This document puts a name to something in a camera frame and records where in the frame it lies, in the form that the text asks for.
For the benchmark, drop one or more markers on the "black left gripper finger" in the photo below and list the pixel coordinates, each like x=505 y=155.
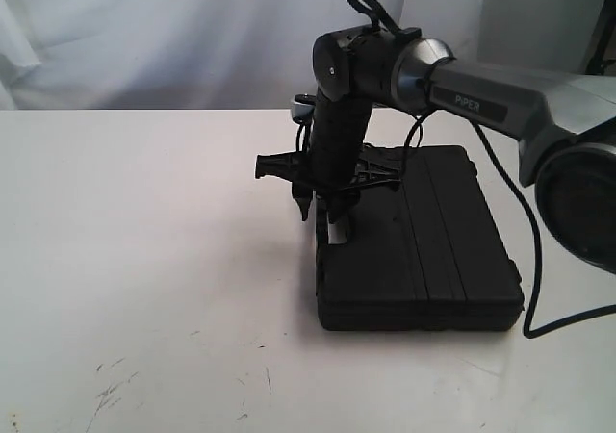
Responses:
x=303 y=196

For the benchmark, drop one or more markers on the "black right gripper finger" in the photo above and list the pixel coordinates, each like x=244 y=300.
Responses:
x=339 y=216

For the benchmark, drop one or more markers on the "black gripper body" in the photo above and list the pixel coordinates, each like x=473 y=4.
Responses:
x=332 y=163

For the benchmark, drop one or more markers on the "black plastic carrying case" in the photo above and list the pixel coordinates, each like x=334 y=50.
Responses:
x=427 y=256

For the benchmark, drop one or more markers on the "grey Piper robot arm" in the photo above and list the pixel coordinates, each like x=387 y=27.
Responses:
x=564 y=125

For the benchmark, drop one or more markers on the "black stand pole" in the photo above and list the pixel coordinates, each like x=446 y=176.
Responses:
x=600 y=55

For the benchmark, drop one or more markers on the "white backdrop curtain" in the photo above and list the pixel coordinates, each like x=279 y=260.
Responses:
x=229 y=54

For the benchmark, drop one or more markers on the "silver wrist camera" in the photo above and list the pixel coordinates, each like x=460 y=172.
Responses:
x=302 y=107

